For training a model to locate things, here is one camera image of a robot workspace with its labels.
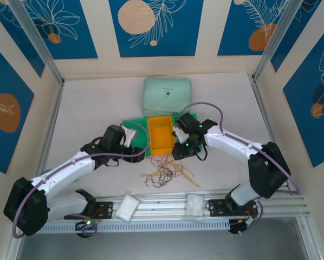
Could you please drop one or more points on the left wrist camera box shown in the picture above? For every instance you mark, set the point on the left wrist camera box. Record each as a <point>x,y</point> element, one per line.
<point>129,135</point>

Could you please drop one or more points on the aluminium corner post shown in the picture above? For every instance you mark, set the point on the aluminium corner post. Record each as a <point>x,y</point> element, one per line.
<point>40,40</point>
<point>275,35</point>

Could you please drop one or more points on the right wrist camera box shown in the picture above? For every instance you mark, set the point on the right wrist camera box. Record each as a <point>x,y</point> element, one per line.
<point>181,135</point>

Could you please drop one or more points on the clear plastic bag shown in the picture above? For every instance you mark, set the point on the clear plastic bag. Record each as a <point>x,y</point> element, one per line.
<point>194,204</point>

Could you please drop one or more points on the orange plastic bin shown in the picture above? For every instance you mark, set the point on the orange plastic bin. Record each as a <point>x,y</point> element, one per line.
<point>162,135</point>

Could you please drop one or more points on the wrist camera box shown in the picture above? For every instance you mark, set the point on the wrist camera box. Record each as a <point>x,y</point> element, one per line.
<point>129,135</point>
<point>181,135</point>

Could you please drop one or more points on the ribbed aluminium frame rail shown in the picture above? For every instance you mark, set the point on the ribbed aluminium frame rail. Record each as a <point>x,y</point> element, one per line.
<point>162,207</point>

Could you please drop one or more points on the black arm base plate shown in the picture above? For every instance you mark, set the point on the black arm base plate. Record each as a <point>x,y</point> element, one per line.
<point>216,207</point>
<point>105,210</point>

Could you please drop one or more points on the green plastic bin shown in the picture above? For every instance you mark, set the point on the green plastic bin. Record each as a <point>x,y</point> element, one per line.
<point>193,116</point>
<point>140,135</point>

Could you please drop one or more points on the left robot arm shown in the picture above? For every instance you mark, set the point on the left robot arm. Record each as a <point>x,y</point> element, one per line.
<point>64,170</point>

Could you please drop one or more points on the small circuit board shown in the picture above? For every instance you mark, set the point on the small circuit board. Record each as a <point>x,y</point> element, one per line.
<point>86,223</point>
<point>248,222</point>

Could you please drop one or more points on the aluminium side rail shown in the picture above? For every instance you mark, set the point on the aluminium side rail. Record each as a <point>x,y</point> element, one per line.
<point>259,103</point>
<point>55,108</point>

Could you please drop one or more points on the white plastic bag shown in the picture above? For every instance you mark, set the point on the white plastic bag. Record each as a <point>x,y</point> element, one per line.
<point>128,207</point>

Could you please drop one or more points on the mint green zip pouch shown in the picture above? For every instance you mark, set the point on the mint green zip pouch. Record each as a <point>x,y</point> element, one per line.
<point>164,94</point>

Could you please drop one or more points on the blue stethoscope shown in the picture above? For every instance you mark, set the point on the blue stethoscope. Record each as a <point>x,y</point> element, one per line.
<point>46,171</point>

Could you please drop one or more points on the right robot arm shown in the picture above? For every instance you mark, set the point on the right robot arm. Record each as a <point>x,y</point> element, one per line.
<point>232,143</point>

